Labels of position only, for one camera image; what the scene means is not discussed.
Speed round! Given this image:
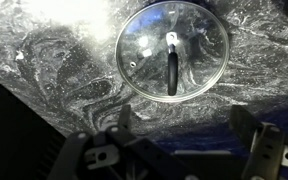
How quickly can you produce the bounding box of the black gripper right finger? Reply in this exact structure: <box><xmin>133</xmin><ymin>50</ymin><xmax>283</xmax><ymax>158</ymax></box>
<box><xmin>229</xmin><ymin>104</ymin><xmax>288</xmax><ymax>180</ymax></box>

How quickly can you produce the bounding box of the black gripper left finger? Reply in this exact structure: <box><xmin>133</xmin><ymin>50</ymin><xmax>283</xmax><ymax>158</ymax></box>
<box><xmin>47</xmin><ymin>104</ymin><xmax>192</xmax><ymax>180</ymax></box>

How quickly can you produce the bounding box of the glass lid with black handle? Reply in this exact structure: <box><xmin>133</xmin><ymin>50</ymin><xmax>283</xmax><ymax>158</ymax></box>
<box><xmin>114</xmin><ymin>0</ymin><xmax>231</xmax><ymax>103</ymax></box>

